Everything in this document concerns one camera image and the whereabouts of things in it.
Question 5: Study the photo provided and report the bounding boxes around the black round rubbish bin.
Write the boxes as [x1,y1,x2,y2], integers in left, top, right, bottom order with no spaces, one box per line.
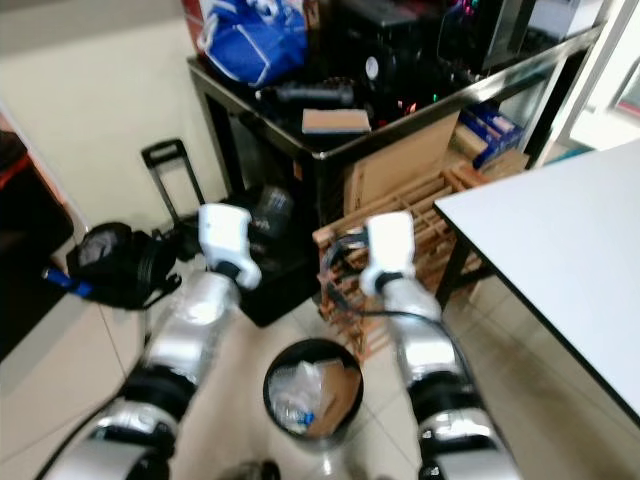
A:
[263,338,364,446]

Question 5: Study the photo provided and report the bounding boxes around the clear plastic trash bag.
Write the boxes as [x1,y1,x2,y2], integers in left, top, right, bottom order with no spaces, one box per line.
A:
[270,365,323,431]

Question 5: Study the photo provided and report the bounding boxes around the black sofa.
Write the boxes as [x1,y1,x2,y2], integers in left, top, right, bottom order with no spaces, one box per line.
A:
[0,100,76,356]

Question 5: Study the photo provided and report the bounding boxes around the black backpack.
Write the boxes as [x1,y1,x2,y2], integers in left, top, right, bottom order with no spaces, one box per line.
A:
[65,222,176,309]

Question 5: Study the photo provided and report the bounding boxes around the black trolley bag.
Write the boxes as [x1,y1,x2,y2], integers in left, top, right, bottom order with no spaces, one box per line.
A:
[140,138,323,329]

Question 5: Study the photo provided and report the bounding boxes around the red white box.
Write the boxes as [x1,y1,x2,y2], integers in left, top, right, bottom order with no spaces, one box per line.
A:
[182,0,211,51]

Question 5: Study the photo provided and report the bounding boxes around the blue fabric bag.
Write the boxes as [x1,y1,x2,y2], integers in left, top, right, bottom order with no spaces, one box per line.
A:
[200,0,311,86]

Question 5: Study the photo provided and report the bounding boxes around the black metal shelf table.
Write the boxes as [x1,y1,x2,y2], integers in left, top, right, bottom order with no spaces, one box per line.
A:
[188,25,606,241]

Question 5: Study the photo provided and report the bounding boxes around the black cylindrical device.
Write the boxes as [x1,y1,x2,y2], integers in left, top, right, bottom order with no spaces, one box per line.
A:
[260,80,356,108]

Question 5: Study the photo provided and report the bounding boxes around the small flat brown box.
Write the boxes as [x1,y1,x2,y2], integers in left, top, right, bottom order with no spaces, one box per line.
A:
[302,108,373,135]

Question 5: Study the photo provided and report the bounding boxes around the brown cardboard scrap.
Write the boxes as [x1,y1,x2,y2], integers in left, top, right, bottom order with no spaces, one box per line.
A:
[320,362,361,436]

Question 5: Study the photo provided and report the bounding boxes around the brown cardboard box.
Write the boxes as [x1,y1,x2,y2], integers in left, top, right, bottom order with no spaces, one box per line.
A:
[342,112,461,216]

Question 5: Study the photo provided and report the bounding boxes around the wooden slat rack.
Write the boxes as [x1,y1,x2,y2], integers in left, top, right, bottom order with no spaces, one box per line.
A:
[312,160,486,361]

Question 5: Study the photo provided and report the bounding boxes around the black computer case with fan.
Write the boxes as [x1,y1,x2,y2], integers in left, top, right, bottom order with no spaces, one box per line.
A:
[325,0,461,101]

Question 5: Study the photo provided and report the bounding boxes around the blue cardboard box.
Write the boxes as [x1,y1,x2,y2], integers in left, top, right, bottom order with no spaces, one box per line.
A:
[460,100,526,166]

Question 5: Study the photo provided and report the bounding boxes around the glass computer case coloured lights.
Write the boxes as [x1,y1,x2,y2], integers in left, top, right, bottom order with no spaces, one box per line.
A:
[440,0,531,71]

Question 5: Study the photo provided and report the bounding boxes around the teal floor mat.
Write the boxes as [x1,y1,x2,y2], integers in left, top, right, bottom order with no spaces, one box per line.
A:
[540,148,596,166]

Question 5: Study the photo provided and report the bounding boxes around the blue cylindrical handle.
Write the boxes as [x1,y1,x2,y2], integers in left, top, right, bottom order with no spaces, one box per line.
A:
[43,268,91,296]

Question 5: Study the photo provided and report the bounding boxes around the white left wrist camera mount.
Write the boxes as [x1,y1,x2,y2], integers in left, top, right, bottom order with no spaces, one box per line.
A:
[198,203,264,291]

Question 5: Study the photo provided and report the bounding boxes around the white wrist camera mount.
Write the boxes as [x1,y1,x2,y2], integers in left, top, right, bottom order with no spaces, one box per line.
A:
[198,203,264,291]
[360,212,416,296]

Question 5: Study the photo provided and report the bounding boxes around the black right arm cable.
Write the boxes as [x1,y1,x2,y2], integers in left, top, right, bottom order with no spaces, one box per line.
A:
[320,235,391,321]

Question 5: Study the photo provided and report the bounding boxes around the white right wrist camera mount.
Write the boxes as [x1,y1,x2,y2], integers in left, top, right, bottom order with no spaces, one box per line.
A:
[360,212,416,296]

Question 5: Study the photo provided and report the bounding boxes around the white folding table black frame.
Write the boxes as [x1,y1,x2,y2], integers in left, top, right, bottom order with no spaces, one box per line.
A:
[433,138,640,421]

